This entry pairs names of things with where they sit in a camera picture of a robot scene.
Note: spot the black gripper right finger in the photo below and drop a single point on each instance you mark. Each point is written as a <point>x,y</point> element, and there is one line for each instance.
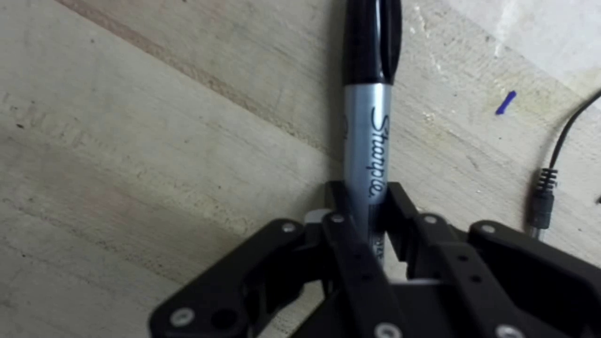
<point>500,275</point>

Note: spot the black silver Sharpie marker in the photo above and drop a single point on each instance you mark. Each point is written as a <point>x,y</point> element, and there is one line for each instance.
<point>367,124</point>

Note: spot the small purple scrap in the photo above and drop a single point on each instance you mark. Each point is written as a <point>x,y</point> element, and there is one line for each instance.
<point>506,104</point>

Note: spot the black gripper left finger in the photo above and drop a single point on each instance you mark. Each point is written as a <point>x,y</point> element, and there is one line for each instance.
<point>275,275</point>

